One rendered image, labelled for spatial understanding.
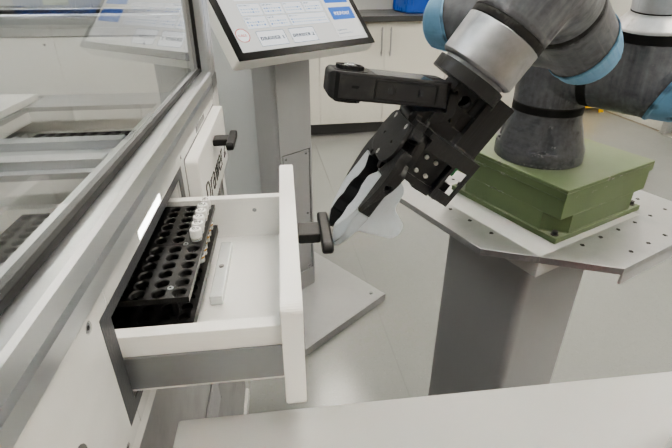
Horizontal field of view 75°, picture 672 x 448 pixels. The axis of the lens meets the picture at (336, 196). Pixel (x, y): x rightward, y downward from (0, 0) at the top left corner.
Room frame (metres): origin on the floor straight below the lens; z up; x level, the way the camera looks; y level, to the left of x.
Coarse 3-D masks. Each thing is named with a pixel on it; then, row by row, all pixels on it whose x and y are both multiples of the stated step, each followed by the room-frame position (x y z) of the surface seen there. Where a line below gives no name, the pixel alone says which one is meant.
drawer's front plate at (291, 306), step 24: (288, 168) 0.53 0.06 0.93; (288, 192) 0.46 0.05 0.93; (288, 216) 0.40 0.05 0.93; (288, 240) 0.35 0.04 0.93; (288, 264) 0.32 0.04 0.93; (288, 288) 0.28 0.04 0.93; (288, 312) 0.26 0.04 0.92; (288, 336) 0.26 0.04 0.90; (288, 360) 0.26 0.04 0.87; (288, 384) 0.26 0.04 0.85
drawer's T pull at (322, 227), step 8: (320, 216) 0.43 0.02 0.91; (304, 224) 0.41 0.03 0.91; (312, 224) 0.41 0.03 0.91; (320, 224) 0.41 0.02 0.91; (328, 224) 0.41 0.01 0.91; (304, 232) 0.40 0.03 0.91; (312, 232) 0.40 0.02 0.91; (320, 232) 0.40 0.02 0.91; (328, 232) 0.40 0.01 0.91; (304, 240) 0.39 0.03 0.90; (312, 240) 0.39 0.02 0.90; (320, 240) 0.39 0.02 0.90; (328, 240) 0.38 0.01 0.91; (328, 248) 0.37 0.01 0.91
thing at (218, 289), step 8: (224, 248) 0.46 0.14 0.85; (232, 248) 0.48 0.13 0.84; (224, 256) 0.44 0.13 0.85; (216, 264) 0.43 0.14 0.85; (224, 264) 0.43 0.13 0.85; (216, 272) 0.41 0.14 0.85; (224, 272) 0.41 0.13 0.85; (216, 280) 0.40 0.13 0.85; (224, 280) 0.40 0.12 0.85; (216, 288) 0.38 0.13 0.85; (224, 288) 0.39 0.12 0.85; (216, 296) 0.37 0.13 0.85; (224, 296) 0.38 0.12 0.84; (216, 304) 0.37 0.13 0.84
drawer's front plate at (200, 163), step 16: (208, 128) 0.70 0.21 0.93; (224, 128) 0.84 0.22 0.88; (208, 144) 0.65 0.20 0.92; (192, 160) 0.56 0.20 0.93; (208, 160) 0.64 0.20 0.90; (224, 160) 0.79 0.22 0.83; (192, 176) 0.56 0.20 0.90; (208, 176) 0.62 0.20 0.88; (192, 192) 0.56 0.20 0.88; (208, 192) 0.60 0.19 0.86
